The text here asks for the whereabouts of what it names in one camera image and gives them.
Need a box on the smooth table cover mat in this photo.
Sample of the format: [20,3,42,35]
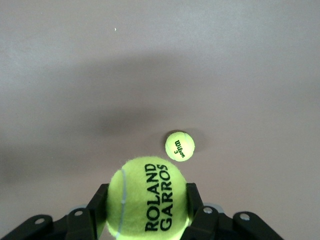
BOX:
[0,0,320,240]

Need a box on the yellow Wilson print tennis ball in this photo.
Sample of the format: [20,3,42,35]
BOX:
[164,130,196,163]

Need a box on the yellow Roland Garros tennis ball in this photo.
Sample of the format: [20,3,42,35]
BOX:
[106,155,195,238]

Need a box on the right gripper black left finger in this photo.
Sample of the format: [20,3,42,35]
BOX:
[53,183,111,240]

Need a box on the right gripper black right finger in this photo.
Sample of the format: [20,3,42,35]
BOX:
[179,182,235,240]

